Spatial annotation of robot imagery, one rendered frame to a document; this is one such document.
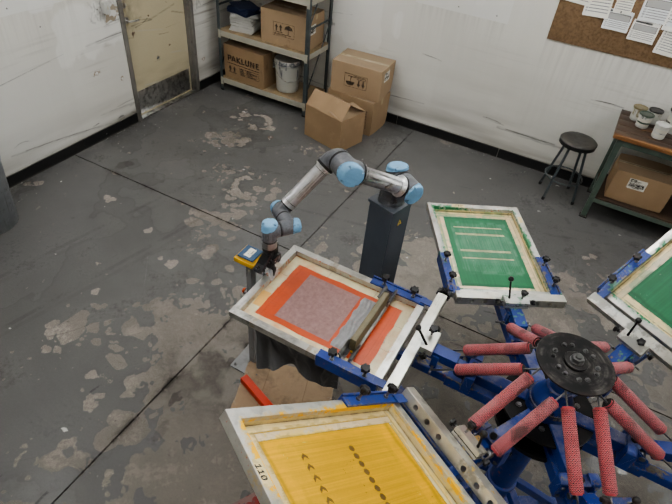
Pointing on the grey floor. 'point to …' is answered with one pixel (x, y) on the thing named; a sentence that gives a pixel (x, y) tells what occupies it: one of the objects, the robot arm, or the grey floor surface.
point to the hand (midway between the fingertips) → (267, 278)
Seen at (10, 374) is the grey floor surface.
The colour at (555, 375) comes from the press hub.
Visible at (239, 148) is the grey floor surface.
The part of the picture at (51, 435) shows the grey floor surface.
